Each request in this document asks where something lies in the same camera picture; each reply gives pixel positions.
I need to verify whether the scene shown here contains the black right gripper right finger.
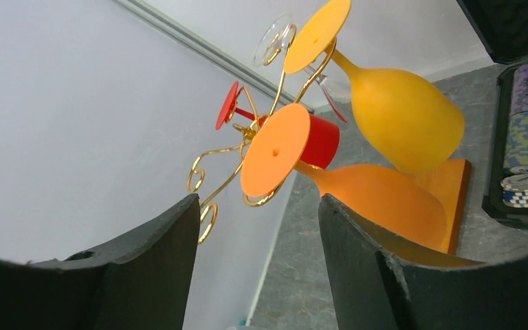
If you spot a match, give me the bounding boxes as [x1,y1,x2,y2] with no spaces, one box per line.
[318,195,528,329]

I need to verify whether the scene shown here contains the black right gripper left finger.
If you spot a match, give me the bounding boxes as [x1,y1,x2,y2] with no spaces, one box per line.
[0,194,200,329]

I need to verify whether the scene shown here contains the orange wine glass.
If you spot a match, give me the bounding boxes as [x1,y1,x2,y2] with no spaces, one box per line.
[241,123,447,250]

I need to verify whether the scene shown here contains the red wine glass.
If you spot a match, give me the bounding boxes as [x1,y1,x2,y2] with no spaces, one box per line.
[215,81,340,168]

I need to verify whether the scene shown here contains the yellow wine glass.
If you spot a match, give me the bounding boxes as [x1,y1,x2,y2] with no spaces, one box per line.
[283,0,465,173]

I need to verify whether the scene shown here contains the black poker chip case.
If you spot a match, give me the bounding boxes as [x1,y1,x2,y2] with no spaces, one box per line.
[459,1,528,230]

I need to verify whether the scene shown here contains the gold wire rack wooden base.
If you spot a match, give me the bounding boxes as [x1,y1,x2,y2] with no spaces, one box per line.
[186,23,472,256]

